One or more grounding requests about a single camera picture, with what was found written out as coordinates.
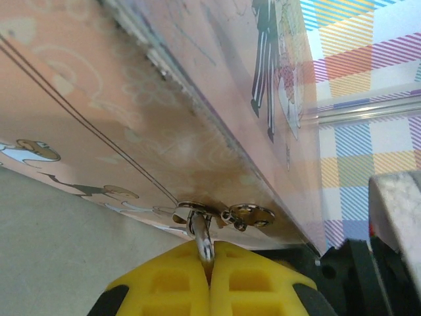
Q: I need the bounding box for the aluminium frame post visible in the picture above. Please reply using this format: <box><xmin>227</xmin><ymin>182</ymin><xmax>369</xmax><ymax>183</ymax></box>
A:
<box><xmin>315</xmin><ymin>95</ymin><xmax>421</xmax><ymax>125</ymax></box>

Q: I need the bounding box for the pink wedding tin box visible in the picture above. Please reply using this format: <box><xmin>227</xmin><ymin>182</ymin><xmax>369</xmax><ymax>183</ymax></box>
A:
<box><xmin>0</xmin><ymin>0</ymin><xmax>322</xmax><ymax>261</ymax></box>

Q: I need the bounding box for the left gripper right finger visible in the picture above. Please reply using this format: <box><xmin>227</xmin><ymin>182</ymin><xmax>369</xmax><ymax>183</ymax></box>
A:
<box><xmin>210</xmin><ymin>242</ymin><xmax>333</xmax><ymax>316</ymax></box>

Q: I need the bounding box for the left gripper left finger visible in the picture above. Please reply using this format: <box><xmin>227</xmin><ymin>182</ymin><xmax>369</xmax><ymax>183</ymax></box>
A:
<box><xmin>88</xmin><ymin>242</ymin><xmax>211</xmax><ymax>316</ymax></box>

